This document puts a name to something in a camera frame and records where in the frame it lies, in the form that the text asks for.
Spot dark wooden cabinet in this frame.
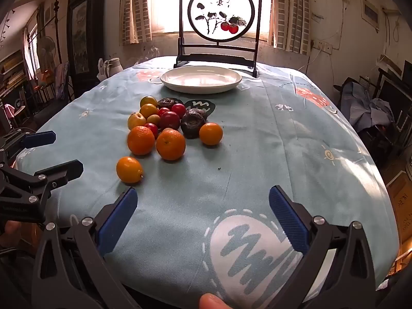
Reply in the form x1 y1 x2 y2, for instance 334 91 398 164
66 0 108 104

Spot blue cloth pile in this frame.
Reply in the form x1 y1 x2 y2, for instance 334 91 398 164
339 82 395 132

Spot small wall frame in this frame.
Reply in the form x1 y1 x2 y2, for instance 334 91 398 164
360 0 381 33

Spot person's right hand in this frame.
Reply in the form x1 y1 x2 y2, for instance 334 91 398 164
199 293 232 309

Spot smooth orange with stem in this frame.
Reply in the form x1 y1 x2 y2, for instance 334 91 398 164
116 156 144 184

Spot white oval plate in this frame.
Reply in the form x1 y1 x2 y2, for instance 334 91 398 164
160 66 243 95

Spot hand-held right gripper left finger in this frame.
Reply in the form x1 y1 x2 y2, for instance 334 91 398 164
31 187 139 309

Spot standing fan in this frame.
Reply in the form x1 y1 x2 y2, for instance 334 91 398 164
36 35 57 74

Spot smooth orange citrus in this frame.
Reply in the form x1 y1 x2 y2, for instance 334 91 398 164
139 103 159 118

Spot light blue printed tablecloth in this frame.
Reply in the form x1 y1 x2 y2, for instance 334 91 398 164
14 56 400 309

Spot bright window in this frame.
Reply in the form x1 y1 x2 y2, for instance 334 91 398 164
142 0 274 42

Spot leaning picture frames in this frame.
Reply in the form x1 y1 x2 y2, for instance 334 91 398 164
375 67 412 136

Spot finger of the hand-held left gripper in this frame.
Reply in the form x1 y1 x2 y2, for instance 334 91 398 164
0 159 84 205
0 130 57 165

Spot painted table screen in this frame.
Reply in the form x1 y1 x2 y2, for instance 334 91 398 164
175 0 263 78

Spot cluttered wall shelf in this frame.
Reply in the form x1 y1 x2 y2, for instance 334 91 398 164
0 50 29 104

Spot person's left hand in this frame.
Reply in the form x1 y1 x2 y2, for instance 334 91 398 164
0 220 23 248

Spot brick pattern curtain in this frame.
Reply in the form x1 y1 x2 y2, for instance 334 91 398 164
119 0 152 46
272 0 312 55

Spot yellow spotted guava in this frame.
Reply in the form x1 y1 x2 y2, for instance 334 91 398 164
128 112 147 131

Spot white jug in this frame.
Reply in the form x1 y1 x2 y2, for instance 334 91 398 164
104 57 123 79

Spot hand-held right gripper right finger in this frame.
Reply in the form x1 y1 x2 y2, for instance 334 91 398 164
269 185 385 309

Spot cardboard box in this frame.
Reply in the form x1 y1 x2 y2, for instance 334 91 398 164
384 167 412 252

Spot large dark red plum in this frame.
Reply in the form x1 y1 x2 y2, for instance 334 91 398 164
159 111 181 131

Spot dark coat stand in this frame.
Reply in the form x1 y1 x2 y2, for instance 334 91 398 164
53 0 63 65

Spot orange mandarin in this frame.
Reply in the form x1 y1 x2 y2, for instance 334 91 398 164
156 129 186 161
127 125 156 156
199 122 224 146

